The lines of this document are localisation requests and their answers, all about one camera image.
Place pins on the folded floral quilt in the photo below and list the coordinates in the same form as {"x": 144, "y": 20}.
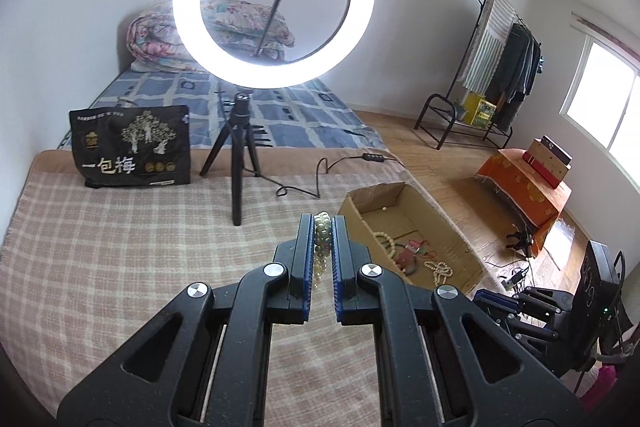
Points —
{"x": 150, "y": 42}

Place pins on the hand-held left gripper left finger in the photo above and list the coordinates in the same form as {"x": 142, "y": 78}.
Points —
{"x": 302, "y": 267}

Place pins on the cardboard box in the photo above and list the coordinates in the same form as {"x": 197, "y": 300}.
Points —
{"x": 452, "y": 252}

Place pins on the blue checked bed sheet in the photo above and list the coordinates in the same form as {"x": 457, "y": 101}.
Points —
{"x": 165, "y": 102}

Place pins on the pink garment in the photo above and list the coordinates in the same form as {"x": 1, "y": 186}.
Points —
{"x": 605, "y": 384}

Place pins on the red and green pendant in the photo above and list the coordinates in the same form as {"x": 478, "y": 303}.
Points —
{"x": 411, "y": 253}

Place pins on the black clothes rack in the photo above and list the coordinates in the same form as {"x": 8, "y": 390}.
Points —
{"x": 440, "y": 107}

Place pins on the red and tan box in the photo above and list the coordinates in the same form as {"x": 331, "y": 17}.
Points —
{"x": 547, "y": 164}

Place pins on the dark hanging clothes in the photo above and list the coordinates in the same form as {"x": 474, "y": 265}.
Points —
{"x": 517, "y": 67}

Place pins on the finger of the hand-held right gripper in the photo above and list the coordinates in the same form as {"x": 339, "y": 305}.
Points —
{"x": 535, "y": 337}
{"x": 500, "y": 300}

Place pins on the window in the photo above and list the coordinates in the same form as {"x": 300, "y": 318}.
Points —
{"x": 600, "y": 102}

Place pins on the orange cloth covered table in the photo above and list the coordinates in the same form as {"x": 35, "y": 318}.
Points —
{"x": 520, "y": 192}

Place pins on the black printed snack bag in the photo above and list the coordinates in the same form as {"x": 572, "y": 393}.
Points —
{"x": 130, "y": 152}

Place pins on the yellow crate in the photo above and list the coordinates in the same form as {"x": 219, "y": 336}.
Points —
{"x": 480, "y": 112}

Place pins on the beige plaid blanket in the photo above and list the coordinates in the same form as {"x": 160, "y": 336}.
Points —
{"x": 125, "y": 247}

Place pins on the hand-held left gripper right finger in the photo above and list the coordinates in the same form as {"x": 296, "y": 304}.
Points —
{"x": 341, "y": 267}

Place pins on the black tripod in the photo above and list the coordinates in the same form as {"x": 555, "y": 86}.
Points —
{"x": 239, "y": 142}

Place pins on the striped hanging cloth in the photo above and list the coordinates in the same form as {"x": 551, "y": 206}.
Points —
{"x": 487, "y": 42}

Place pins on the black clamp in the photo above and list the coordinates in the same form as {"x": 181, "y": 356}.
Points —
{"x": 522, "y": 242}

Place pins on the power strip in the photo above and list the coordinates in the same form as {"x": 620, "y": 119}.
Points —
{"x": 515, "y": 279}

